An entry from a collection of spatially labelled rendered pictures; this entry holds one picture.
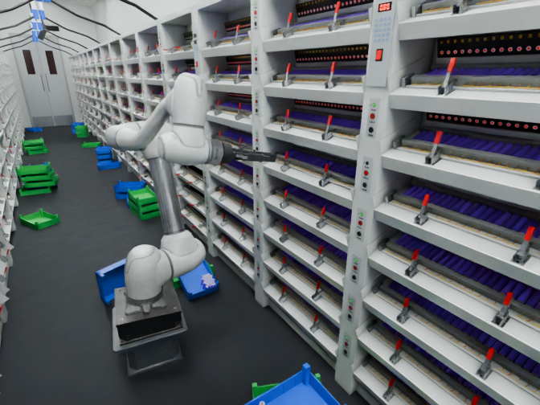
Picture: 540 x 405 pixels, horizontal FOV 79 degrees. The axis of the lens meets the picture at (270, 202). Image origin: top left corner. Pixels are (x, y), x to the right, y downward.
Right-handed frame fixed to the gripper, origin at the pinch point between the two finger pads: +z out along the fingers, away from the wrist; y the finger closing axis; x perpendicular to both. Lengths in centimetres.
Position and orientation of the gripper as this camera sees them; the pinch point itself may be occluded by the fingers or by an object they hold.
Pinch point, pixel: (265, 157)
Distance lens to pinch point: 129.9
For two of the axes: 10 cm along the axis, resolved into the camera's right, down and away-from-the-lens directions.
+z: 8.1, 0.0, 5.8
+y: 5.6, 3.1, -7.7
